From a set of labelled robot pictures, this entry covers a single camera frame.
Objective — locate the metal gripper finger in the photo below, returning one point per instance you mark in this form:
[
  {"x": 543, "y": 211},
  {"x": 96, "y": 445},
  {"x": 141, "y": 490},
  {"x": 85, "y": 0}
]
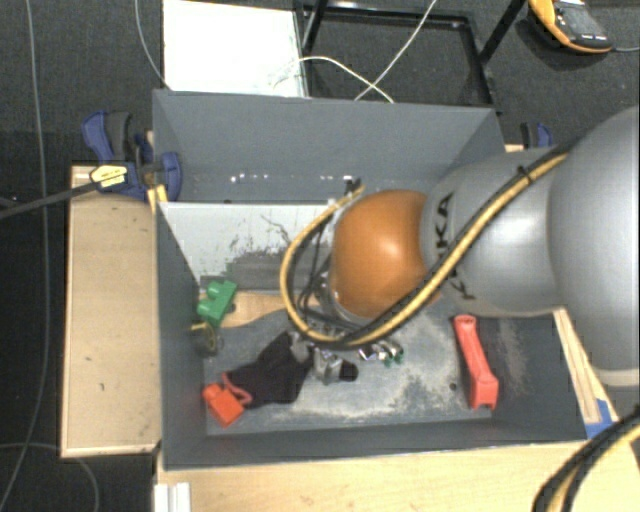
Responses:
[
  {"x": 300, "y": 349},
  {"x": 327, "y": 370}
]

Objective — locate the black cloth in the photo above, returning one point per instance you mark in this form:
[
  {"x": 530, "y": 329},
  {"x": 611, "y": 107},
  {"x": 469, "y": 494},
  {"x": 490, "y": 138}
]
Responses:
[{"x": 272, "y": 372}]

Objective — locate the pale wooden curved piece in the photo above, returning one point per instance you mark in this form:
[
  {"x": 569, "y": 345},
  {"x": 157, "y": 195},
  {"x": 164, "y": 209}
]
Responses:
[{"x": 250, "y": 310}]

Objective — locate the black and yellow small tool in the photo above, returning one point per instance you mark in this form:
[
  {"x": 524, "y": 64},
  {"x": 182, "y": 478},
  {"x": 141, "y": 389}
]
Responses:
[{"x": 206, "y": 341}]

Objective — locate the orange toy block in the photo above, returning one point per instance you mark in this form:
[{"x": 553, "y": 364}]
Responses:
[{"x": 223, "y": 406}]

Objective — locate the green toy block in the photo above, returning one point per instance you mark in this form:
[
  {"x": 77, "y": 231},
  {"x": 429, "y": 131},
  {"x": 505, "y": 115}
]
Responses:
[{"x": 216, "y": 302}]

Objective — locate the red plastic tool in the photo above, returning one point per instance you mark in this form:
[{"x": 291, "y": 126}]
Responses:
[{"x": 475, "y": 360}]

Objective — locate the grey metal bin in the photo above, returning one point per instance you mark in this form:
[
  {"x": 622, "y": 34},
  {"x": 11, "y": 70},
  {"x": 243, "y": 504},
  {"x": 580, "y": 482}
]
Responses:
[{"x": 320, "y": 145}]

